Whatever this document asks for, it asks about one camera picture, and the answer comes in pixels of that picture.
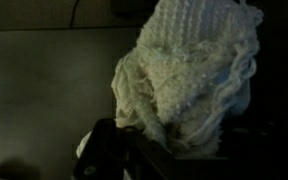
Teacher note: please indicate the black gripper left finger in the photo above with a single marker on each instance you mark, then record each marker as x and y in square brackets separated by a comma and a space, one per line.
[104, 150]

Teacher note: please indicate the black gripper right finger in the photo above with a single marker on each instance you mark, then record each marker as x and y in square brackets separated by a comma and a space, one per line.
[267, 153]

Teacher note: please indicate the white terry towel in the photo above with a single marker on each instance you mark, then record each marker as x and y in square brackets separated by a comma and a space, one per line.
[184, 66]

